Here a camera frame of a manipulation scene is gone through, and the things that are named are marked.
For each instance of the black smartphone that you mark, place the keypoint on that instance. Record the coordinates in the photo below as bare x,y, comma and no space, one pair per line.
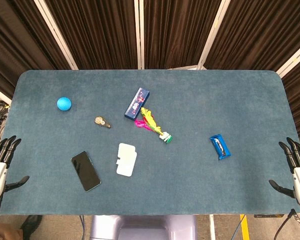
85,171

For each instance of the lavender robot base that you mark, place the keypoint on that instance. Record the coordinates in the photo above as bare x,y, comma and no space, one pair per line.
144,227

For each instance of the white folding phone stand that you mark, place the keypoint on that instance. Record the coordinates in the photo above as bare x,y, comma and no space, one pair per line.
126,160

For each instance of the yellow floor tape strip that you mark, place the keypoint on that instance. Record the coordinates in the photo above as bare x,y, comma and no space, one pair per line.
244,227

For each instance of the blue cookie packet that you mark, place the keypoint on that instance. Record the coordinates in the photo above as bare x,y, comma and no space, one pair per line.
220,147

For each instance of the blue ball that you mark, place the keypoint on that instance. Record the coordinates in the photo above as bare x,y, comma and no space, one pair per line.
64,103

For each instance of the white table leg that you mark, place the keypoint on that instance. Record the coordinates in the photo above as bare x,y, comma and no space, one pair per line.
212,227

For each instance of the blue-grey felt table mat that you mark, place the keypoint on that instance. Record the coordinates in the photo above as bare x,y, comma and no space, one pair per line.
189,180

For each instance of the dark brown pleated curtain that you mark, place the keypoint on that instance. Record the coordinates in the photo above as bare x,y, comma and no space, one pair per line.
177,32
17,37
260,32
97,32

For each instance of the dark blue rectangular box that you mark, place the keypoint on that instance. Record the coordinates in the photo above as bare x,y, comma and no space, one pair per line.
137,103

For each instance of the colourful feather shuttlecock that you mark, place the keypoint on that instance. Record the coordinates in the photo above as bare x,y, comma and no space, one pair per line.
152,122

